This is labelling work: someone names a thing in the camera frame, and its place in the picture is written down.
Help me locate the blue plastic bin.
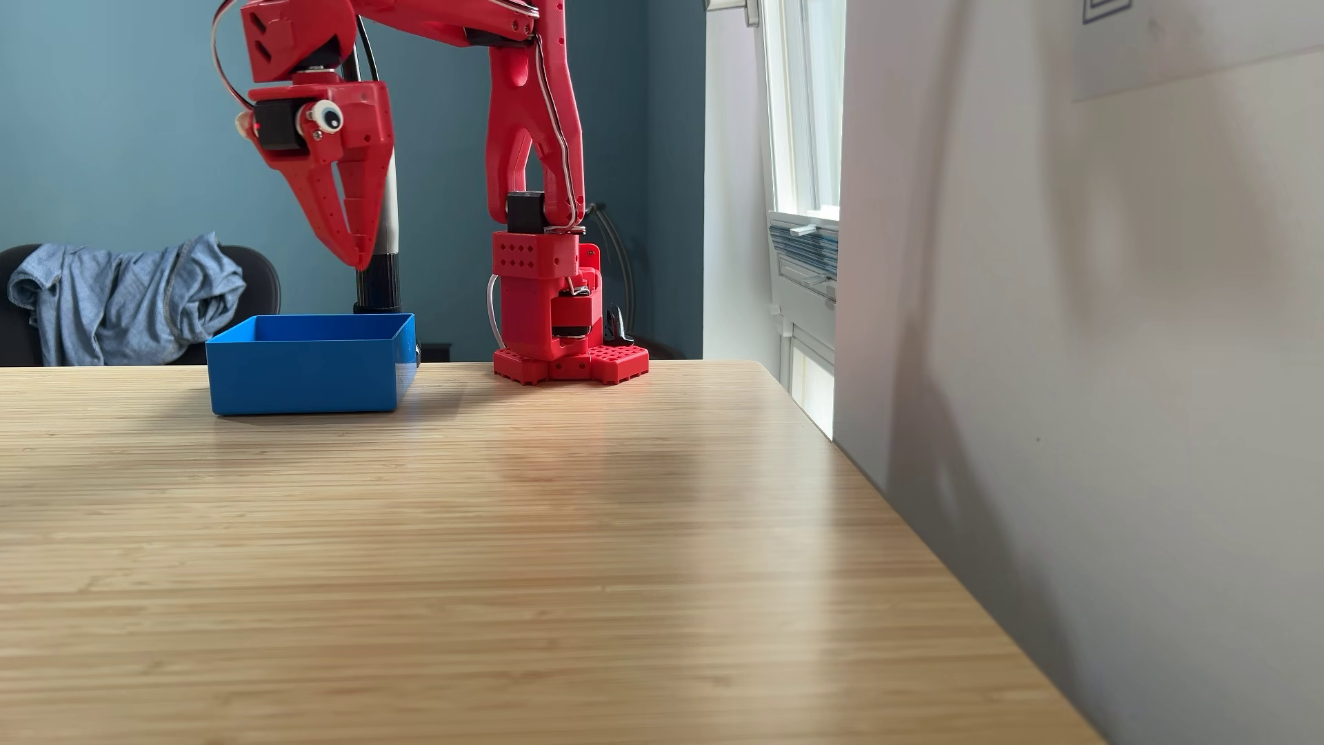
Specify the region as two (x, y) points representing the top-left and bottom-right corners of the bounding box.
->
(203, 312), (420, 418)

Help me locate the black chair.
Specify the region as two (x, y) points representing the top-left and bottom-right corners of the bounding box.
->
(0, 242), (283, 368)

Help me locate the grey blue cloth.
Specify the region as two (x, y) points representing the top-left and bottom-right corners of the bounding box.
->
(6, 232), (248, 368)

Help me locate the window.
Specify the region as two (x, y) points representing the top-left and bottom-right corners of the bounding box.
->
(759, 0), (848, 225)

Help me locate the folded window blind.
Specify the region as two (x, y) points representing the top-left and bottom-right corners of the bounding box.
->
(768, 221), (842, 283)

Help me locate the black gooseneck camera stand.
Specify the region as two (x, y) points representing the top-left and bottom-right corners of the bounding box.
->
(341, 15), (403, 315)

